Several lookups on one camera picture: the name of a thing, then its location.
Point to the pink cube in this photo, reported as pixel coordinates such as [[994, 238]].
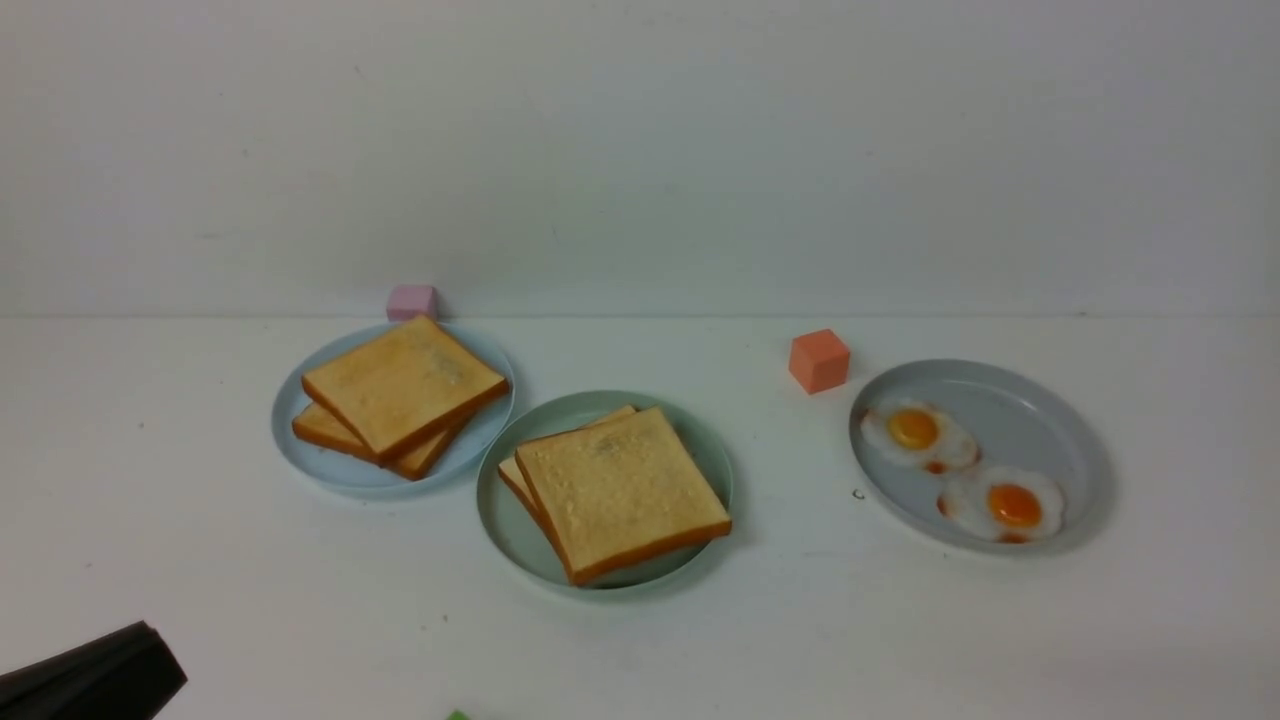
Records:
[[406, 301]]

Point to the right fried egg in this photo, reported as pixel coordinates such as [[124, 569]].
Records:
[[1000, 504]]

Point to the grey egg plate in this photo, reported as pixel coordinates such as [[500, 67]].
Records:
[[1016, 423]]

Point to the orange cube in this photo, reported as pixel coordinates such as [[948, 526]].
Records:
[[819, 361]]

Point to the fried egg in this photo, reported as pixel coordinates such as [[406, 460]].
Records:
[[915, 435], [1000, 504]]

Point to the left fried egg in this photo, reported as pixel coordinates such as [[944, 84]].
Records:
[[915, 435]]

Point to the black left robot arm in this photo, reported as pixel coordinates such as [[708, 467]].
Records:
[[127, 674]]

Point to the light blue bread plate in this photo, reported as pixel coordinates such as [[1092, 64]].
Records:
[[338, 468]]

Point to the green center plate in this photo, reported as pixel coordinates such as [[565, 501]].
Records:
[[515, 533]]

